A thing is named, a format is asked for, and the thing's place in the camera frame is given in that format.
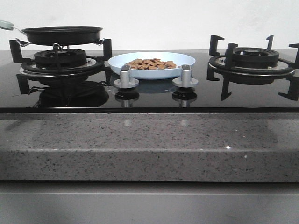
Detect light blue plate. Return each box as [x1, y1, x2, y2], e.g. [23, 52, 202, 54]
[108, 51, 196, 80]

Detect brown meat pieces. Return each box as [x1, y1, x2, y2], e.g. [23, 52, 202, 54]
[125, 58, 178, 70]

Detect black frying pan green handle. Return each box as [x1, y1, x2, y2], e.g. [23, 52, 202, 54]
[9, 26, 104, 46]

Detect silver stove knob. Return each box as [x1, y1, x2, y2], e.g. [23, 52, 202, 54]
[172, 64, 199, 88]
[114, 65, 139, 89]

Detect black pan support grate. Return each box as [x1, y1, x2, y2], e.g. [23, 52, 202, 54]
[9, 39, 112, 78]
[207, 35, 299, 100]

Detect black gas burner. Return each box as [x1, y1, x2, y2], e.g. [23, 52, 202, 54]
[34, 49, 86, 69]
[232, 47, 279, 69]

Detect black glass gas cooktop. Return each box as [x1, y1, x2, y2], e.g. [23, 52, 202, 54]
[0, 50, 299, 113]

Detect wire pan reducer ring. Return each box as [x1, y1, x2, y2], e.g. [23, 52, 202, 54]
[15, 37, 105, 52]

